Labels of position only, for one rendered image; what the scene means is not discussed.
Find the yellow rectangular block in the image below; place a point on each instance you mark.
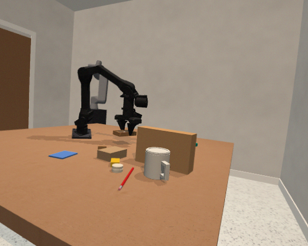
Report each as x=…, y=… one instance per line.
x=114, y=161

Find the wooden ball tray with clear cover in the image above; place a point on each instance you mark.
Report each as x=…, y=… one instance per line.
x=121, y=133

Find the brown rectangular block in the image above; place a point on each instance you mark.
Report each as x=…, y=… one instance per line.
x=180, y=144

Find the blue flat rectangular pad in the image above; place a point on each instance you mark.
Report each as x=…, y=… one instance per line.
x=63, y=154

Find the tan flat rectangular box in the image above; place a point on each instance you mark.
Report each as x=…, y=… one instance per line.
x=111, y=152

